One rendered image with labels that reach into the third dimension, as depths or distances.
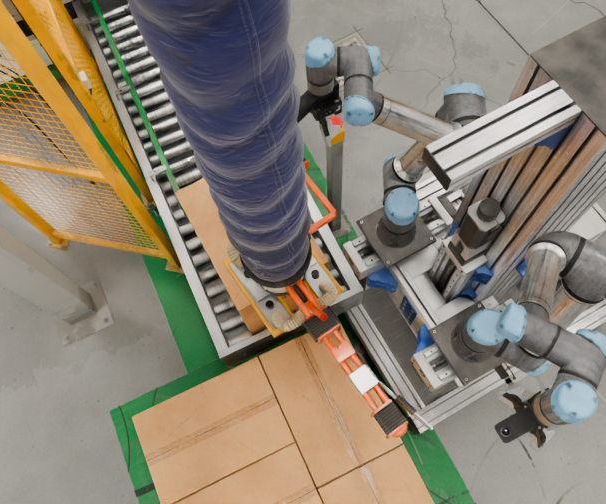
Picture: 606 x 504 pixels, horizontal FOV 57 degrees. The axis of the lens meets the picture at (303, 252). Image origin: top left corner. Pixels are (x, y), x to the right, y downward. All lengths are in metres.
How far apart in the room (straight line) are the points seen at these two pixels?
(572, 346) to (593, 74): 0.56
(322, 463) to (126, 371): 1.29
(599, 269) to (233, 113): 1.01
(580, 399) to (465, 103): 0.88
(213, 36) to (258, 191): 0.43
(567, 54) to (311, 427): 1.72
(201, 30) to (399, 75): 3.14
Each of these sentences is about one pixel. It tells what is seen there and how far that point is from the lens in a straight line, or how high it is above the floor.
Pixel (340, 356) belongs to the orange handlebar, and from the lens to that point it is 1.74.
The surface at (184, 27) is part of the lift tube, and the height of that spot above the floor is 2.42.
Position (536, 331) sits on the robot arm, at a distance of 1.23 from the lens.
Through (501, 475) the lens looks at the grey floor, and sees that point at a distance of 3.08.
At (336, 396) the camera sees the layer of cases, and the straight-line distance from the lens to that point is 2.45.
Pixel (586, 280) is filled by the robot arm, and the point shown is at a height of 1.62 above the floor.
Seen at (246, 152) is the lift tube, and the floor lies 2.11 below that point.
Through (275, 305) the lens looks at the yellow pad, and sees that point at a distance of 1.91.
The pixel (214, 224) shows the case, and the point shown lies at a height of 0.95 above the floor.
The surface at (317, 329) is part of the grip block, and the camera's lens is 1.75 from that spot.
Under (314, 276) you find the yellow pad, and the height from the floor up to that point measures 1.17.
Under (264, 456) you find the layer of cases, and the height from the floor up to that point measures 0.54.
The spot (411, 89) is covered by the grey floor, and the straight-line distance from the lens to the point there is 3.83.
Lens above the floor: 2.97
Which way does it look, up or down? 68 degrees down
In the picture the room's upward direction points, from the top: 8 degrees counter-clockwise
